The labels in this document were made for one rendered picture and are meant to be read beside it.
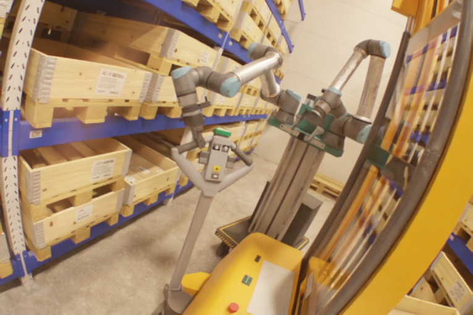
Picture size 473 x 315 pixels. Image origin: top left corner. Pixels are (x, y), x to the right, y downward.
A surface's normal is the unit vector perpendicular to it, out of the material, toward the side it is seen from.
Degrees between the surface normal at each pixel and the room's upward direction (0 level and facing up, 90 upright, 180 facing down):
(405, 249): 90
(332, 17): 90
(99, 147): 90
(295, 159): 90
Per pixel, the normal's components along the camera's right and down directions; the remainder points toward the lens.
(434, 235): -0.32, 0.10
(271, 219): -0.60, -0.04
